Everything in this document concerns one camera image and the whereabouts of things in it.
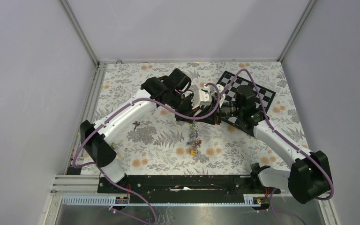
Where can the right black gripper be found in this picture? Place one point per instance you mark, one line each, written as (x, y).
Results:
(214, 117)

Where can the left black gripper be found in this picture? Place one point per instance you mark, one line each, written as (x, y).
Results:
(190, 111)

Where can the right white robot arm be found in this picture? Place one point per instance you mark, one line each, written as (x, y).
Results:
(309, 176)

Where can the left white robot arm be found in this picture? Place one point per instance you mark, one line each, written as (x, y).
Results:
(167, 91)

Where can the black white chessboard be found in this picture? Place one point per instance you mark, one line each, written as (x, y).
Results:
(243, 102)

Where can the floral tablecloth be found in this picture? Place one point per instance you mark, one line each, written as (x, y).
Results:
(160, 144)

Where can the small key with carabiner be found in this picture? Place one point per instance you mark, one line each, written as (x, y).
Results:
(136, 124)

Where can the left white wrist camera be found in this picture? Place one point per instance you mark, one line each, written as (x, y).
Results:
(202, 98)

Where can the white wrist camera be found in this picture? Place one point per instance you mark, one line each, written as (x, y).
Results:
(202, 98)
(215, 92)

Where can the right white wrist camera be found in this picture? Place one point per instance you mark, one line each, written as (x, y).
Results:
(215, 92)

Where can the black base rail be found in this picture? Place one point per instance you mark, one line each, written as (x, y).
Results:
(183, 189)

